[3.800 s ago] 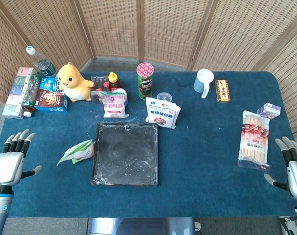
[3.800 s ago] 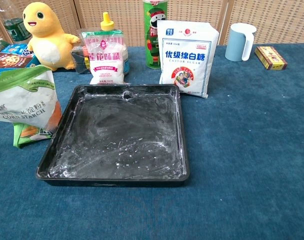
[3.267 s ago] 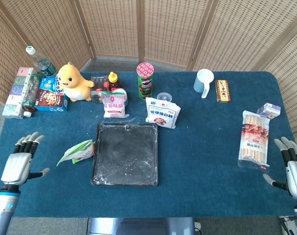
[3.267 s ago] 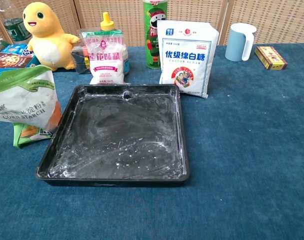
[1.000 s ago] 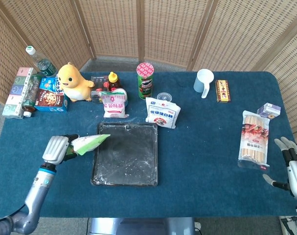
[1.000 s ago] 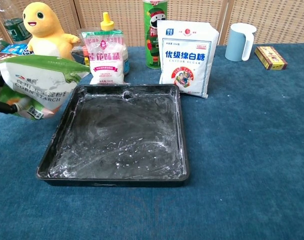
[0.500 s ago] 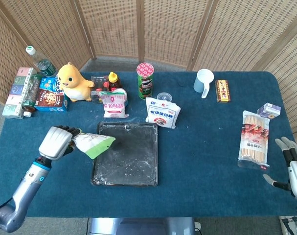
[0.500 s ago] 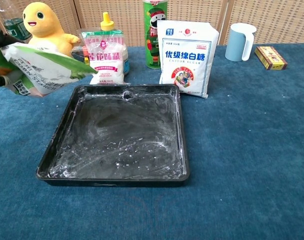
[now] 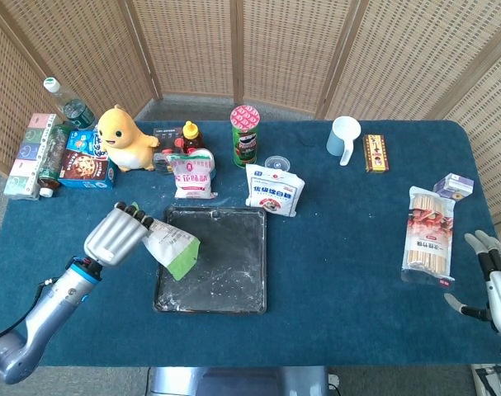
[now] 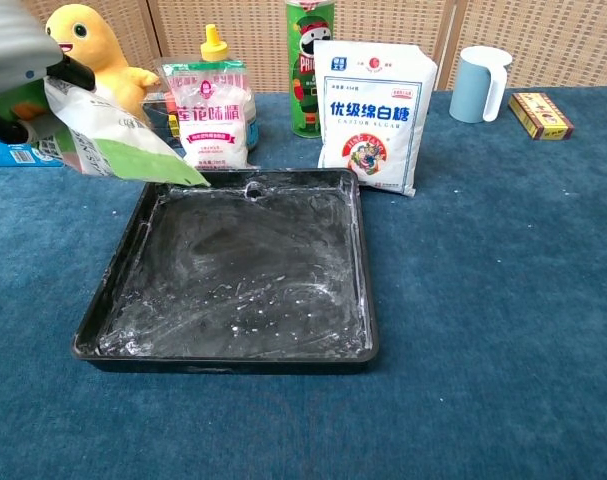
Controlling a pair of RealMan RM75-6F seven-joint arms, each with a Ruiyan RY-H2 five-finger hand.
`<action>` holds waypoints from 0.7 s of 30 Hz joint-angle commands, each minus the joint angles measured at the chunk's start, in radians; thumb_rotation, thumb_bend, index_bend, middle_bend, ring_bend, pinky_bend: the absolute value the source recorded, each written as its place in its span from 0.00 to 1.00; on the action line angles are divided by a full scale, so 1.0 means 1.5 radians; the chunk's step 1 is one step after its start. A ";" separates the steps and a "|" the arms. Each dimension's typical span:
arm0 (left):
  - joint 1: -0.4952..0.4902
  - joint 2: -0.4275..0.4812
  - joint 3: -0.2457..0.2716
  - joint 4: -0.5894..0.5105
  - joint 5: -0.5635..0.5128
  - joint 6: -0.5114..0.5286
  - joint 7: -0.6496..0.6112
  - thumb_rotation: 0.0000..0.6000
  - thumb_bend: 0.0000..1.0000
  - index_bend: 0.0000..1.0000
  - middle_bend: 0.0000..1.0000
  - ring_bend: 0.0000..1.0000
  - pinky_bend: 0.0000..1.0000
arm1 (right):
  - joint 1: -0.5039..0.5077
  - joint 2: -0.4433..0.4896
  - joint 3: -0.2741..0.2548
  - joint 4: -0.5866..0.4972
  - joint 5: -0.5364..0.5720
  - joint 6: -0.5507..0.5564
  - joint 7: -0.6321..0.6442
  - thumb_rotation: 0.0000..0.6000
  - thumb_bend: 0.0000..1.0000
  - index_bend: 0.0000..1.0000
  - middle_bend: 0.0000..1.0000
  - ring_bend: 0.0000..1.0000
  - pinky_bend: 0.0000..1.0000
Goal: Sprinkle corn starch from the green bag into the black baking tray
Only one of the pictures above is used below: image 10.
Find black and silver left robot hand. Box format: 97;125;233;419
0;0;98;147

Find green white flour bag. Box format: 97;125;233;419
0;75;212;189

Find yellow dinosaur plush toy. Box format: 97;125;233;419
44;3;161;129

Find blue cookie box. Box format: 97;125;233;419
0;133;68;168

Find yellow cap squeeze bottle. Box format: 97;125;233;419
199;23;260;152

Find white pink seasoning bag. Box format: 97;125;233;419
161;58;250;171

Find green Pringles can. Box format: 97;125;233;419
285;0;338;139

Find black square baking tray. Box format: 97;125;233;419
71;168;381;376

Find white castor sugar bag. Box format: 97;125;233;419
313;39;439;198

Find small yellow red box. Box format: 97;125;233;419
507;91;576;142

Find blue tablecloth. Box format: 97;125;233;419
0;84;607;480

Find wicker folding screen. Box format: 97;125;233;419
20;0;607;94

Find blue cup white handle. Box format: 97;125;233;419
448;45;514;125

